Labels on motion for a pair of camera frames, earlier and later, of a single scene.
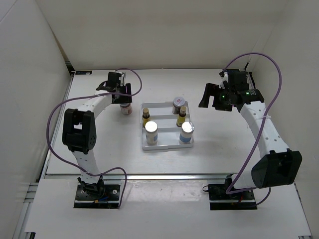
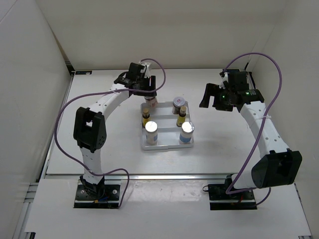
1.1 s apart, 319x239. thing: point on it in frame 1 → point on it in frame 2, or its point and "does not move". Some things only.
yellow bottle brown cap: x=181 y=118 does not move
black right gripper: x=211 y=89 does not move
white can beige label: x=151 y=129 does not move
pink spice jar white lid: x=125 y=105 → x=149 y=97
